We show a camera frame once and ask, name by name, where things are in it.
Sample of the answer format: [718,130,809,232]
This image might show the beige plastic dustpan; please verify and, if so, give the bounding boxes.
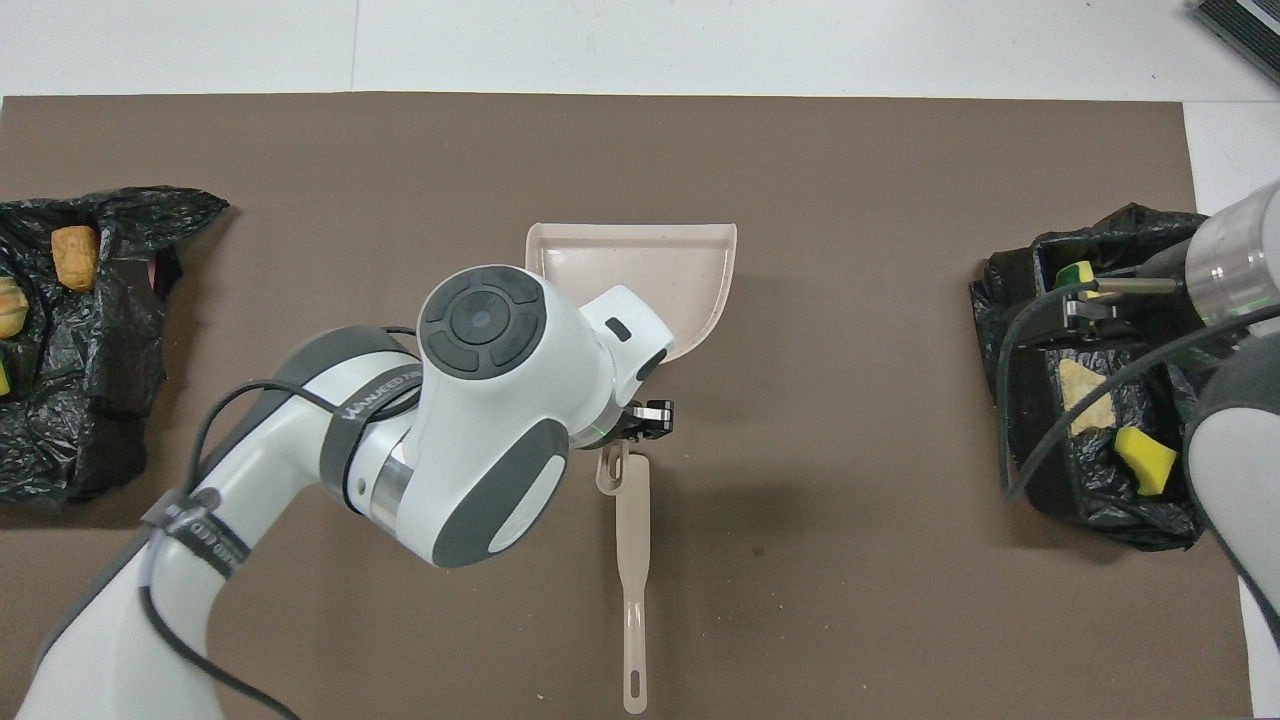
[525,222,739,497]

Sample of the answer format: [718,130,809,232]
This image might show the crumpled black trash bag bin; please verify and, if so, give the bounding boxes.
[0,185,231,506]

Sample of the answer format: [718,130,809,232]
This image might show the beige hand brush black bristles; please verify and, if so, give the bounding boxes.
[614,453,652,715]

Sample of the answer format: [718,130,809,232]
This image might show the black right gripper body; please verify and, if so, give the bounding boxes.
[1062,286,1121,333]

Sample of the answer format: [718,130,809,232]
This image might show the dark grey ribbed panel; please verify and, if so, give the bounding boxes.
[1193,0,1280,88]

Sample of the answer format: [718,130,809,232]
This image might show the brown table mat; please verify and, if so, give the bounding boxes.
[0,93,1251,720]

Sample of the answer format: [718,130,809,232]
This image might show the brown toy bread bun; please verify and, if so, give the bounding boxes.
[51,226,100,293]

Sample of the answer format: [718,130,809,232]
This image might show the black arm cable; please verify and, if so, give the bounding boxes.
[140,325,423,720]
[998,262,1280,501]

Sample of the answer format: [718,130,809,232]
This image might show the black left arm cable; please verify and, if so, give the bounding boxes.
[140,325,423,720]

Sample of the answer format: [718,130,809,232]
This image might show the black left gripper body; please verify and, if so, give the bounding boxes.
[598,405,643,448]

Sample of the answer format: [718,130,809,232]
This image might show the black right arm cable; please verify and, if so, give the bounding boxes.
[998,262,1280,501]

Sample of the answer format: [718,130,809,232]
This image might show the open black trash bag bin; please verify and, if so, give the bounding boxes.
[968,203,1231,553]

